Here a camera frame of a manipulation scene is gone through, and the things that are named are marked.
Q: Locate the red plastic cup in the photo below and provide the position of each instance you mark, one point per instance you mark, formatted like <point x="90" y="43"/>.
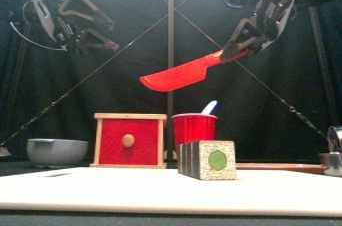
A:
<point x="191" y="130"/>

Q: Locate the grey vertical frame pole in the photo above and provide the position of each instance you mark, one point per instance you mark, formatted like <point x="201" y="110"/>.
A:
<point x="169" y="36"/>

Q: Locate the grey bowl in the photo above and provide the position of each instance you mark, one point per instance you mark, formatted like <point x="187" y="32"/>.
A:
<point x="54" y="151"/>

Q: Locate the red wooden drawer box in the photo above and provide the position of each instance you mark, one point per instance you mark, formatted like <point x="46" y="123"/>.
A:
<point x="115" y="143"/>

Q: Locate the white and blue pen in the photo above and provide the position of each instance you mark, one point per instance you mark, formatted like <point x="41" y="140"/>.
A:
<point x="208" y="107"/>

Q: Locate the red plastic toy knife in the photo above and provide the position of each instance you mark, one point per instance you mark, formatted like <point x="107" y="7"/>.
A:
<point x="177" y="76"/>

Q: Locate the dark vertical frame post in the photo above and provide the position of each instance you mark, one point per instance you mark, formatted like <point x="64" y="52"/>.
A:
<point x="320" y="63"/>

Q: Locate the white cutting board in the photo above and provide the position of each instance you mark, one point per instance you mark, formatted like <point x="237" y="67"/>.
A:
<point x="111" y="190"/>

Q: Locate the toy sushi roll green centre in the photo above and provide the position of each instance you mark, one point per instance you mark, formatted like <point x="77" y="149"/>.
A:
<point x="217" y="160"/>

